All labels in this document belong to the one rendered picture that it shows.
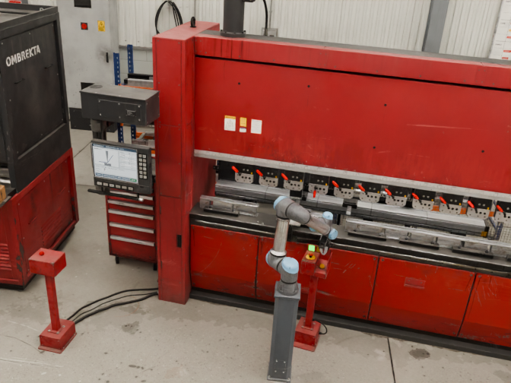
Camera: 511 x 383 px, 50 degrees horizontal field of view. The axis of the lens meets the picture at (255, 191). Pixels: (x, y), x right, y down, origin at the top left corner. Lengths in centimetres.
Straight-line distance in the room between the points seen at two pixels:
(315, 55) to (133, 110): 132
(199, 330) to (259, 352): 55
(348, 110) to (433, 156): 70
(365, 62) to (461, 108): 73
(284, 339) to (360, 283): 89
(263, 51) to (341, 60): 56
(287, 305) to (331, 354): 88
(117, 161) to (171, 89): 66
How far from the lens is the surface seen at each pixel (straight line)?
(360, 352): 468
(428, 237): 449
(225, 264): 472
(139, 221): 514
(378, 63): 397
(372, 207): 469
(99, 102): 399
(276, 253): 380
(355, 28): 833
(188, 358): 447
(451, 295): 464
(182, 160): 428
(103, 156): 410
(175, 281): 486
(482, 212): 440
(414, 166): 421
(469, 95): 407
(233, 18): 416
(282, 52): 403
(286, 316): 393
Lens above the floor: 305
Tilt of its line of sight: 26 degrees down
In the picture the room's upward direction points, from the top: 4 degrees clockwise
